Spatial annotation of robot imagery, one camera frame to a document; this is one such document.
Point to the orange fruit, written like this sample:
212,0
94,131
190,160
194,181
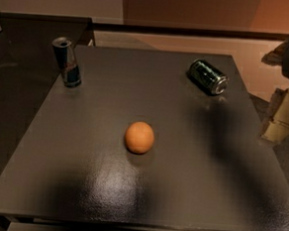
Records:
139,138

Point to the green soda can lying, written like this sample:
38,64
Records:
208,76

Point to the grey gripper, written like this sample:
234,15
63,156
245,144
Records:
276,125

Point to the redbull can upright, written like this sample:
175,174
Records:
66,60

